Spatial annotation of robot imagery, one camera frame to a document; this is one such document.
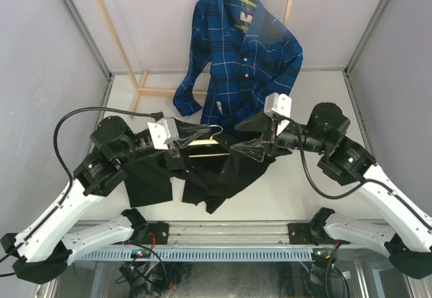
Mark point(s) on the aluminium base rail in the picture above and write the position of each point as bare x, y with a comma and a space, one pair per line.
229, 232

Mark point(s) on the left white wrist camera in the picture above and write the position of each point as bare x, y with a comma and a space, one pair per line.
163, 133

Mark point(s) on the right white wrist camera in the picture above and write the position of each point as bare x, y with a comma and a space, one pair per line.
278, 107

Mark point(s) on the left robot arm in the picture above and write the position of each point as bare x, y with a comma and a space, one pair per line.
47, 247

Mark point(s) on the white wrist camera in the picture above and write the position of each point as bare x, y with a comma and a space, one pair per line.
278, 107
163, 133

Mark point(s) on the cream wooden hanger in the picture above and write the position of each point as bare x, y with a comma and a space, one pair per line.
207, 147

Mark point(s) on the blue plaid shirt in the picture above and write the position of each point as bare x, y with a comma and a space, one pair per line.
238, 55

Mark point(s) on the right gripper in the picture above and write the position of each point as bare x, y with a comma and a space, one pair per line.
256, 147

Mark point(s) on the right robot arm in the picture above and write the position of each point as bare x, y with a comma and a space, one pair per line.
405, 240

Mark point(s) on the black mount plate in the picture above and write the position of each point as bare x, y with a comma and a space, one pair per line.
301, 234
154, 233

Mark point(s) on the left black mount plate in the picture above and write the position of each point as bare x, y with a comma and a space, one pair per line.
154, 233

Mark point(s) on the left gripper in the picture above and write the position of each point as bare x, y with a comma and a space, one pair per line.
186, 131

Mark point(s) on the black shirt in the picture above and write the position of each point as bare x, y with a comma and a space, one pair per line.
211, 180

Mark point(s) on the wooden clothes rack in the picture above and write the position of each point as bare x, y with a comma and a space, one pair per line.
139, 87

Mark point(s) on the blue slotted cable duct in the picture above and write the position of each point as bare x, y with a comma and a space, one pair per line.
168, 254

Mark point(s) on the right black mount plate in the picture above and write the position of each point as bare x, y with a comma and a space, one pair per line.
301, 234

